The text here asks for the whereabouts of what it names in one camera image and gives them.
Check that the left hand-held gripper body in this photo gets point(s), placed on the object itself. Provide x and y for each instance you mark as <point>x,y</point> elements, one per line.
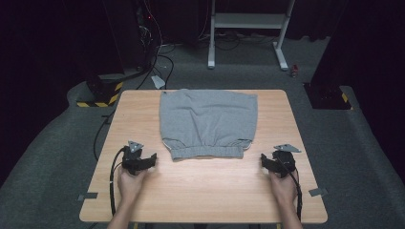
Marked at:
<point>131,160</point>

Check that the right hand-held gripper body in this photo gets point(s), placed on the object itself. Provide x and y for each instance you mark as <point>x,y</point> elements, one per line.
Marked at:
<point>285,160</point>

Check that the grey shorts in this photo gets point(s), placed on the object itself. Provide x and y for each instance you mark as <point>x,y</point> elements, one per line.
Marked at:
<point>207,120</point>

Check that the person's left hand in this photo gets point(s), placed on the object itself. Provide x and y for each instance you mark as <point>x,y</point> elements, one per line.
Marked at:
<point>129,186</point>

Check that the person's right hand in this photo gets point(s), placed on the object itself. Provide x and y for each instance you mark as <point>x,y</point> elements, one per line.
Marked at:
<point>283,189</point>

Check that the grey tape strip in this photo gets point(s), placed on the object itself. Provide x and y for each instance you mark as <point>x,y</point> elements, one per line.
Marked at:
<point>317,192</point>
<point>88,196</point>

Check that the black base with yellow stripes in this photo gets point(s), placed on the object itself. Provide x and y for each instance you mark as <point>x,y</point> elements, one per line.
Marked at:
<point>328,97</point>
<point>102,92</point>

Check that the grey paper scrap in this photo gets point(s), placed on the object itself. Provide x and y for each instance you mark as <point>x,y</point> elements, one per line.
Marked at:
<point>158,81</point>

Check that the white metal stand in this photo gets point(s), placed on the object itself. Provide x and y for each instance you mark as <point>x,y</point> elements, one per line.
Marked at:
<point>248,20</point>

